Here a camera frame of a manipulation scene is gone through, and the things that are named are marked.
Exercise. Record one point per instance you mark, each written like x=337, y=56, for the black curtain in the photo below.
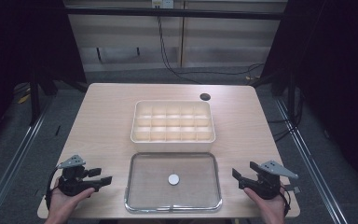
x=338, y=62
x=18, y=40

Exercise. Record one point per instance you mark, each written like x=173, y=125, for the white divided storage box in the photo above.
x=173, y=146

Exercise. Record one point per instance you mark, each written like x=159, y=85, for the clear lid with white knob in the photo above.
x=155, y=186

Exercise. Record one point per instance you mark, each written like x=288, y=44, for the person's right hand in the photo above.
x=272, y=210

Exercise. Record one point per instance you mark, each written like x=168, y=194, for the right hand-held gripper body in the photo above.
x=268, y=186

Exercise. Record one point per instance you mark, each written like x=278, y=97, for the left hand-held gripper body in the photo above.
x=71, y=182

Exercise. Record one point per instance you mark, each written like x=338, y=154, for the person's left hand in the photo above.
x=62, y=207

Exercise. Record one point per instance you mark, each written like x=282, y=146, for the black metal stand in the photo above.
x=293, y=93
x=34, y=99

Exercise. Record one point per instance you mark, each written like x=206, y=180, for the black horizontal metal bar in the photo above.
x=136, y=12

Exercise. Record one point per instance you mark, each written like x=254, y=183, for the metal floor rail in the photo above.
x=9, y=169
x=310, y=161

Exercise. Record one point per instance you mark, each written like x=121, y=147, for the white wall power outlet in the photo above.
x=162, y=3

